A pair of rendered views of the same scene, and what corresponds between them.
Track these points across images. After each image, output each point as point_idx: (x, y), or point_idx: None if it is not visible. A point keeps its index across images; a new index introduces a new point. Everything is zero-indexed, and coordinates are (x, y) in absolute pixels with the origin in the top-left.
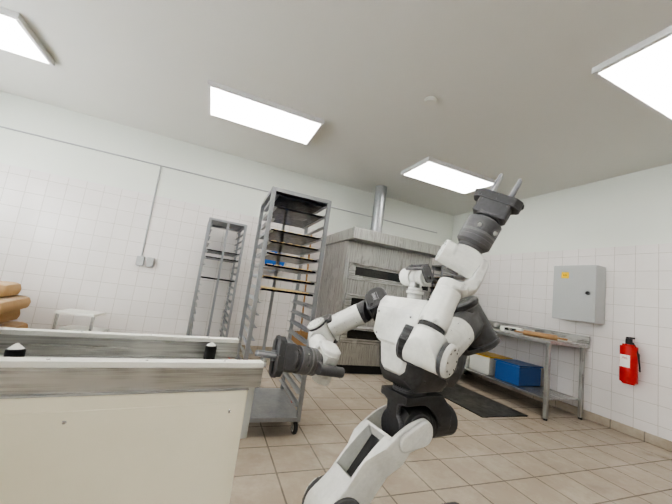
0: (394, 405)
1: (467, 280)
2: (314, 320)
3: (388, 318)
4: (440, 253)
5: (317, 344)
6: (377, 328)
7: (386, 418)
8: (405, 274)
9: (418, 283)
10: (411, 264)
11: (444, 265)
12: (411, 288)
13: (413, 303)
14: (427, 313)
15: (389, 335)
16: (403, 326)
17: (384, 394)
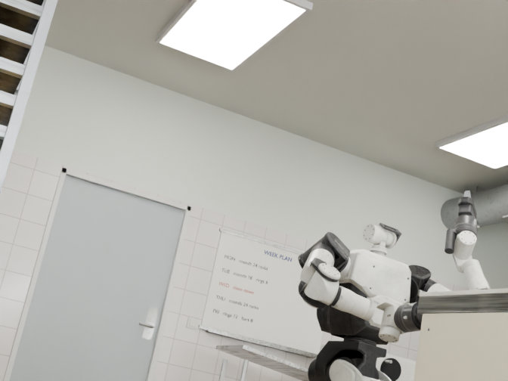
0: (373, 358)
1: (461, 261)
2: (324, 266)
3: (385, 276)
4: (475, 242)
5: (376, 299)
6: (371, 284)
7: (364, 372)
8: (382, 233)
9: (386, 244)
10: (381, 223)
11: (464, 249)
12: (384, 248)
13: (401, 265)
14: (487, 285)
15: (385, 292)
16: (401, 286)
17: (362, 350)
